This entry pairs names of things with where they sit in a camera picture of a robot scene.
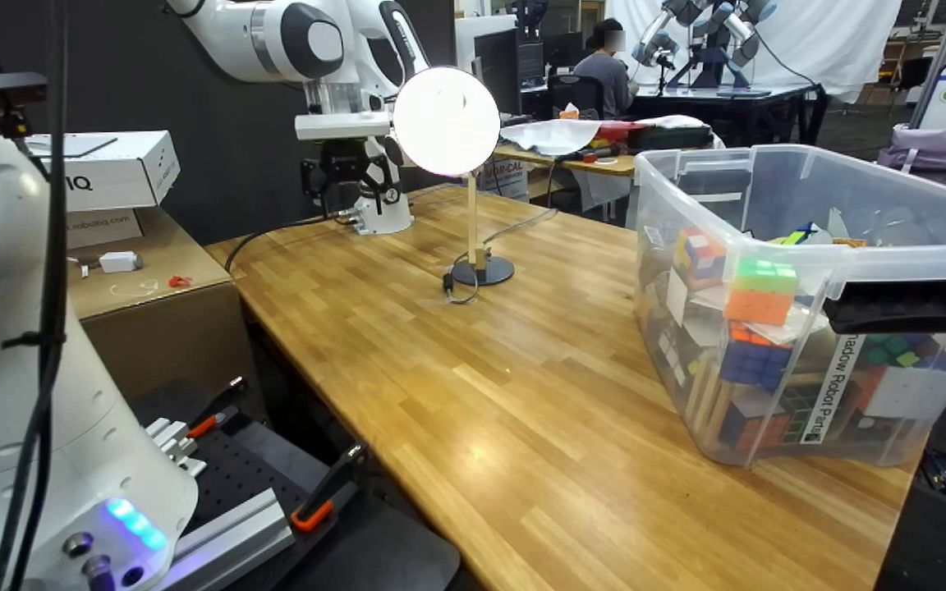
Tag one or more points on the white cloth on desk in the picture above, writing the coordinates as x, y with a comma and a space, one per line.
550, 135

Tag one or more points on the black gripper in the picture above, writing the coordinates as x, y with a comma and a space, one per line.
346, 166

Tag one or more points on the black background table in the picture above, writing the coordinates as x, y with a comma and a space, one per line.
729, 111

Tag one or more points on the white curtain sheet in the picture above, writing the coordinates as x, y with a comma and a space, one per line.
821, 45

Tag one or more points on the white Robotiq cardboard box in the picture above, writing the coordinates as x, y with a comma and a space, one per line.
112, 166

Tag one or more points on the blue puzzle cube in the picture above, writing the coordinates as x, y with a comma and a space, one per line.
757, 361

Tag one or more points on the pastel green orange cube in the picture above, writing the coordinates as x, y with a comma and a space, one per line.
763, 289

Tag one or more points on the clear plastic storage box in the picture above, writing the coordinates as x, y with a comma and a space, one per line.
889, 262

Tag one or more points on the small red cap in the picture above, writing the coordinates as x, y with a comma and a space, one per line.
179, 279

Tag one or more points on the seated person grey shirt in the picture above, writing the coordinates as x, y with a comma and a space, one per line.
606, 69

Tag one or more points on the black computer monitor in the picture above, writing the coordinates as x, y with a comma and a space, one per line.
511, 53

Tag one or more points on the black breadboard platform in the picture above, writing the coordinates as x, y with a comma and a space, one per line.
387, 547

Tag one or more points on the green puzzle cube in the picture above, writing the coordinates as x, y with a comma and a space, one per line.
902, 352

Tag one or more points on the black office chair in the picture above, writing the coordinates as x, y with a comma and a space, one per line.
567, 98

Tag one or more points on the grey gripper rig on tripod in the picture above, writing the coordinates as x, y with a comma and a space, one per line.
714, 34

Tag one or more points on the white robot arm black-banded base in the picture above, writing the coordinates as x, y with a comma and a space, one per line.
379, 222

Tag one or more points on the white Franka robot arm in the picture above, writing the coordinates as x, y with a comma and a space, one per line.
99, 460

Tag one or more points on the white label strip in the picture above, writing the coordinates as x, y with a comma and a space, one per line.
829, 390

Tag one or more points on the purple bag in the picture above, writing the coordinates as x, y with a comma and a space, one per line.
938, 149

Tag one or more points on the silver metal bracket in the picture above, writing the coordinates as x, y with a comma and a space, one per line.
172, 440

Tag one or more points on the brown cardboard box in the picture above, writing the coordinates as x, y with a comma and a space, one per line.
165, 330

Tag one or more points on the wooden background desk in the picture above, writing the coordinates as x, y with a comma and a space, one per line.
606, 166

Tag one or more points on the aluminium extrusion rail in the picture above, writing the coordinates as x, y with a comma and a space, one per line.
227, 535

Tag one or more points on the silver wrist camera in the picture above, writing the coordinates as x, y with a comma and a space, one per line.
346, 125

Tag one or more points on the small white adapter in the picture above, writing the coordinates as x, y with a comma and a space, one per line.
115, 262

